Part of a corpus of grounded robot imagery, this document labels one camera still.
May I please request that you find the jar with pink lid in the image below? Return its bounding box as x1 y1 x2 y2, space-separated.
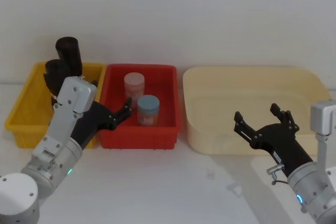
123 72 145 104

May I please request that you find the jar with blue lid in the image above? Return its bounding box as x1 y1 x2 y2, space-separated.
136 95 160 127

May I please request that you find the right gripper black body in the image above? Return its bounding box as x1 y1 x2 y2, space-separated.
249 122 314 178

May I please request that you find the red plastic bin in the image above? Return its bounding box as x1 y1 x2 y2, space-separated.
96 63 182 150

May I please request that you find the tall black cylinder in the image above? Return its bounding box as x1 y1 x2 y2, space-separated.
55 36 83 78

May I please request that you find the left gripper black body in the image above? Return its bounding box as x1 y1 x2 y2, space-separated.
69 100 118 152

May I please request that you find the cream oval plastic tub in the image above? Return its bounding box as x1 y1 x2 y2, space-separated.
182 66 333 156

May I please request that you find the short black cylinder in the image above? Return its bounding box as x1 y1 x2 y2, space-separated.
43 59 71 104

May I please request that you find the yellow plastic bin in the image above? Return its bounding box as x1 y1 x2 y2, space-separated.
4 61 107 150

